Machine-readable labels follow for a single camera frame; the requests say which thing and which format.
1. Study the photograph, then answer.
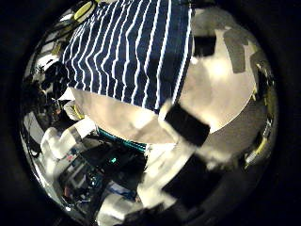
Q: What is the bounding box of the black camera equipment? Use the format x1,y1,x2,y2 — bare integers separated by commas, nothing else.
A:
40,60,70,100

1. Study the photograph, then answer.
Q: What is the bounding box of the teal lit equipment rack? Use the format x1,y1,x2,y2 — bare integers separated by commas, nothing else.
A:
97,126,149,153

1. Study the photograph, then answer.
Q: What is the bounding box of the navy white striped shirt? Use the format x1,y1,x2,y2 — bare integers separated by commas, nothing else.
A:
60,0,194,112

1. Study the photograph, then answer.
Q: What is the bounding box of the small yellow chair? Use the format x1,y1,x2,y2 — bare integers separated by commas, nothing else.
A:
247,137,271,161

